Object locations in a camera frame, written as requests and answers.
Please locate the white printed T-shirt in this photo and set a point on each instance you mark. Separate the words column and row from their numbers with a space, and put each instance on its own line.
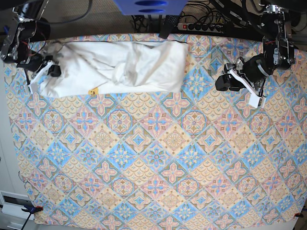
column 116, row 67

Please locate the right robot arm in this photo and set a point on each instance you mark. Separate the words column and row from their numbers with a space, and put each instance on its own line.
column 27, row 26

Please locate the colourful patterned tablecloth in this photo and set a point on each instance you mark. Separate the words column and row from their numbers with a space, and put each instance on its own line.
column 199, row 159

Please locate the black power strip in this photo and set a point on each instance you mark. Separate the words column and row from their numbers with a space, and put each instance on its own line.
column 201, row 27

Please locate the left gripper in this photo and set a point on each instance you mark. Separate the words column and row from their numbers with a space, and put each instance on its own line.
column 255, row 71

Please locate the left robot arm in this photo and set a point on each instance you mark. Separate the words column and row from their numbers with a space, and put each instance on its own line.
column 278, row 52

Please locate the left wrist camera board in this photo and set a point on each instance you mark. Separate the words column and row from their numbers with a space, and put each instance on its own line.
column 256, row 101

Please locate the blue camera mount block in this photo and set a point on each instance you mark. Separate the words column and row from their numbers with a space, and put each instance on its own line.
column 151, row 7

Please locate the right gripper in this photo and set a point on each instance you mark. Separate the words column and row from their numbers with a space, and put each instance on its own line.
column 37, row 62

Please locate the white cabinet lower left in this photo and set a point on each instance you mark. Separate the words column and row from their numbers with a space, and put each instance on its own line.
column 11, row 205

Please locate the black camera stand bracket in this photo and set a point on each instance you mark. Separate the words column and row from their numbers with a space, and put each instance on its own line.
column 170, row 23

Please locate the blue clamp lower left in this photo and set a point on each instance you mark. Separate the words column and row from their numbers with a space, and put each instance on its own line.
column 31, row 210

